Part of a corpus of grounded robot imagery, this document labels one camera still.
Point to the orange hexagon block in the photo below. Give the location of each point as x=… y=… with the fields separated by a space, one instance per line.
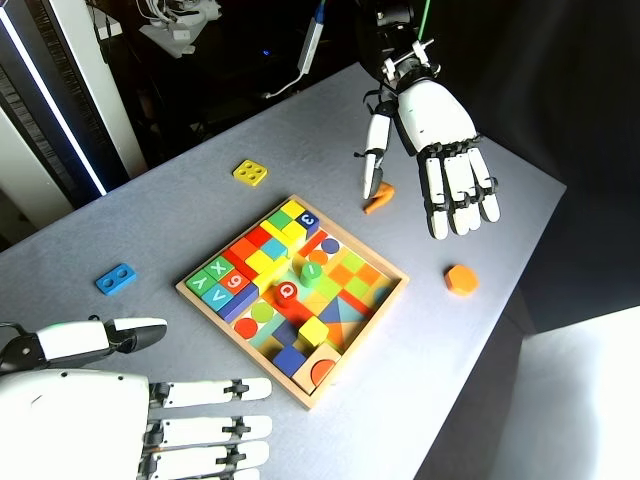
x=461 y=280

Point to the grey table cloth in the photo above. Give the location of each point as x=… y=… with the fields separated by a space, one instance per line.
x=150 y=225

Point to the yellow four-hole block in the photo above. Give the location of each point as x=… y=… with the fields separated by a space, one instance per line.
x=250 y=172

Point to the yellow cube block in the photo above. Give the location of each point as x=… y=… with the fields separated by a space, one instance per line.
x=313 y=330

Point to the wooden puzzle tray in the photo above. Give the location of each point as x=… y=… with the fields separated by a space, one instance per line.
x=360 y=300

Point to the blue two-hole block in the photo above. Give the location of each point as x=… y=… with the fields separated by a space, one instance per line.
x=115 y=278

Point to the green cylinder block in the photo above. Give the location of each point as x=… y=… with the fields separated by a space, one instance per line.
x=311 y=272

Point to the orange toy chicken leg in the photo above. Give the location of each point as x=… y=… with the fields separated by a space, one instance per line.
x=381 y=197

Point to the red cylinder block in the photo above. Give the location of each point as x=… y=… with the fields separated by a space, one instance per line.
x=286 y=292

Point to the white upright frame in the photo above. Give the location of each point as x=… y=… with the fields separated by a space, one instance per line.
x=102 y=75

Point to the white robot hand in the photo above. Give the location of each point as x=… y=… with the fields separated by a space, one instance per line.
x=435 y=120
x=75 y=420

